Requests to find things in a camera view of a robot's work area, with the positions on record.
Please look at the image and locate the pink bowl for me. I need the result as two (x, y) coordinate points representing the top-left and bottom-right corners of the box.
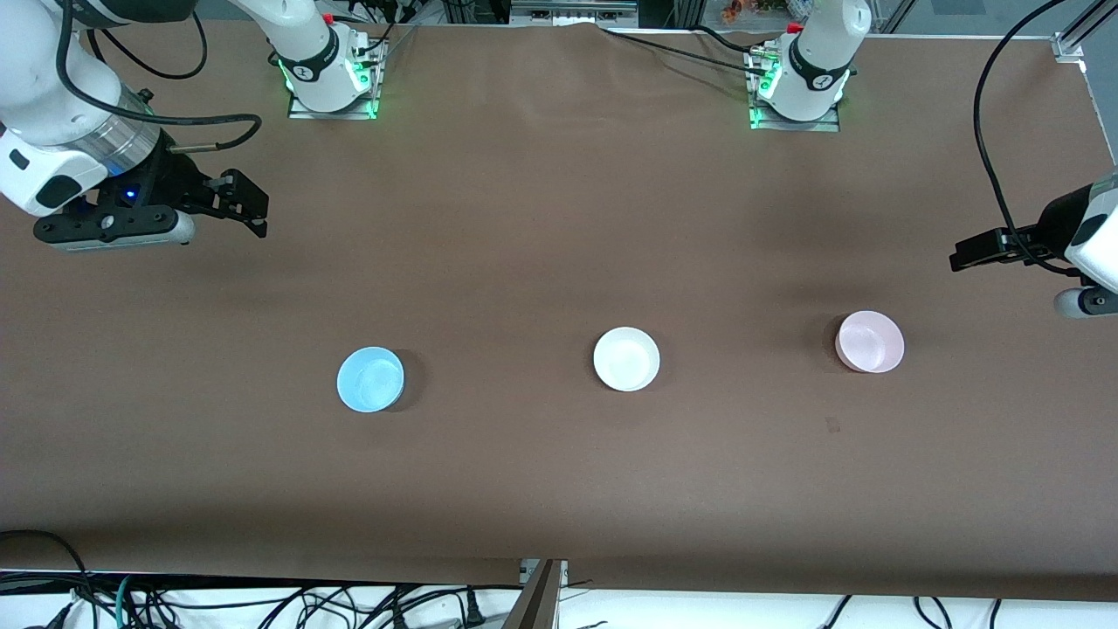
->
(834, 310), (906, 375)

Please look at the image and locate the blue bowl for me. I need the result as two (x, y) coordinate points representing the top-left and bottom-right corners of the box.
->
(336, 346), (406, 413)

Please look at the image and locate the white bowl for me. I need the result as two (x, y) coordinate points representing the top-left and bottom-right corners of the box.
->
(593, 327), (661, 392)

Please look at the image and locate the grey equipment shelf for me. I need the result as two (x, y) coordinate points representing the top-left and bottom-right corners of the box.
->
(508, 0), (640, 27)

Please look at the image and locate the brown table cover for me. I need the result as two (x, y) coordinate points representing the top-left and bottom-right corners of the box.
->
(0, 17), (1118, 604)

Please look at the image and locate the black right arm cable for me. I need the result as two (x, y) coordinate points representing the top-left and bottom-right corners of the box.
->
(54, 0), (264, 155)

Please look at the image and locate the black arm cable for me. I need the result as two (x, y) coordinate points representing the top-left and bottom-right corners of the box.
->
(975, 0), (1086, 277)
(54, 0), (264, 155)

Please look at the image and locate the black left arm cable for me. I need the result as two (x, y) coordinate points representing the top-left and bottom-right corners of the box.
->
(975, 0), (1086, 277)

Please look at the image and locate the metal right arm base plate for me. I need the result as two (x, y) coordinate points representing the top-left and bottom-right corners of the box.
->
(286, 39), (383, 121)

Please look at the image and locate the aluminium frame corner bracket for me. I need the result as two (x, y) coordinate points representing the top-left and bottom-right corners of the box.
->
(1051, 0), (1118, 64)

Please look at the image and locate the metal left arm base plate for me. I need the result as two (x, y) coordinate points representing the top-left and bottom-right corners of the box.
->
(749, 51), (842, 133)

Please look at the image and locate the short black table cable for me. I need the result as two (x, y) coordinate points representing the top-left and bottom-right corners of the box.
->
(695, 24), (763, 55)

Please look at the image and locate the long black table cable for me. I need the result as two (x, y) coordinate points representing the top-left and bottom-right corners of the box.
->
(599, 28), (763, 71)

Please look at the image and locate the thick black floor cable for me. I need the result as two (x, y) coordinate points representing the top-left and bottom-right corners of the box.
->
(0, 529), (93, 612)

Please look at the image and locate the metal frame post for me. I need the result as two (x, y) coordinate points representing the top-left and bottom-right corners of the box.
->
(505, 559), (569, 629)

